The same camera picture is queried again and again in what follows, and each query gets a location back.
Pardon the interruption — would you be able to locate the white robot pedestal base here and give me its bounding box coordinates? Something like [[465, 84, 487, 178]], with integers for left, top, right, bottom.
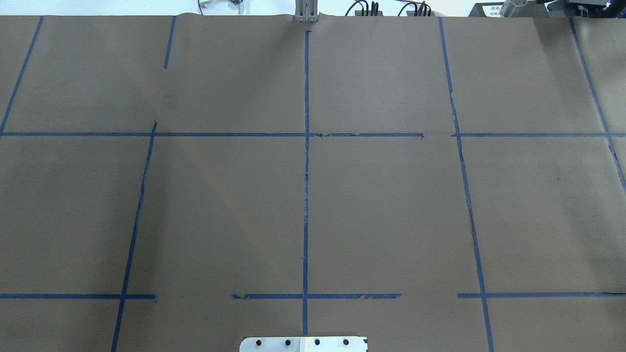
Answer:
[[239, 336, 369, 352]]

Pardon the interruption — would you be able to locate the aluminium frame post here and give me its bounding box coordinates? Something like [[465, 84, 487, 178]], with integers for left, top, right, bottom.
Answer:
[[294, 0, 319, 22]]

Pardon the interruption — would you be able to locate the metal cup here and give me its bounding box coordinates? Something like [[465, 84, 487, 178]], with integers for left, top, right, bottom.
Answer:
[[499, 0, 528, 18]]

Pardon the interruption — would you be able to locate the brown paper table cover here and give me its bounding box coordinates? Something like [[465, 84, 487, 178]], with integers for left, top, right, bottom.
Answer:
[[1, 13, 625, 352]]

